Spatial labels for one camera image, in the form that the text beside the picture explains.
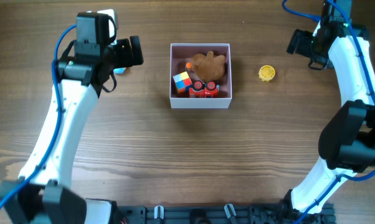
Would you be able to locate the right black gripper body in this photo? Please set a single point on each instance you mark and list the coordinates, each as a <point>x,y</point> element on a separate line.
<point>306,46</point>

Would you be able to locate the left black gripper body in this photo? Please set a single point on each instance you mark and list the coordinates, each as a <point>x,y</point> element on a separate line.
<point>120,53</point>

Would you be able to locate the blue orange duck toy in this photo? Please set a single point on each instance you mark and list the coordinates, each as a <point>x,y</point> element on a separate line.
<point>119,70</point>

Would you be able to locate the multicolour puzzle cube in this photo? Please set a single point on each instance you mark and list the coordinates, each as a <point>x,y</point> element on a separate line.
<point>182,82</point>

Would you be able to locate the yellow round toy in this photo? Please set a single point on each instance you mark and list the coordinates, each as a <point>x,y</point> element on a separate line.
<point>266,73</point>

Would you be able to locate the red toy fire truck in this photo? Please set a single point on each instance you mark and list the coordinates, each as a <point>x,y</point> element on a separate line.
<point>200,89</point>

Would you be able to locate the brown plush toy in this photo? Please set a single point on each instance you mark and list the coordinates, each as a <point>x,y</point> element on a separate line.
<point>207,67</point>

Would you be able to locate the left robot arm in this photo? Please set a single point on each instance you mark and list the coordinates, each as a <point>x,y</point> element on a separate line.
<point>42,192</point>

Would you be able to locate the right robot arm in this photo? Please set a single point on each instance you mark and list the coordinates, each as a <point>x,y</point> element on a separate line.
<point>346,145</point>

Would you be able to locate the white box pink interior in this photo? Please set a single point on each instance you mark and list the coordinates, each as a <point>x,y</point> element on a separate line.
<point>180,54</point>

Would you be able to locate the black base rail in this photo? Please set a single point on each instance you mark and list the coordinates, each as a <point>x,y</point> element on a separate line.
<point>251,214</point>

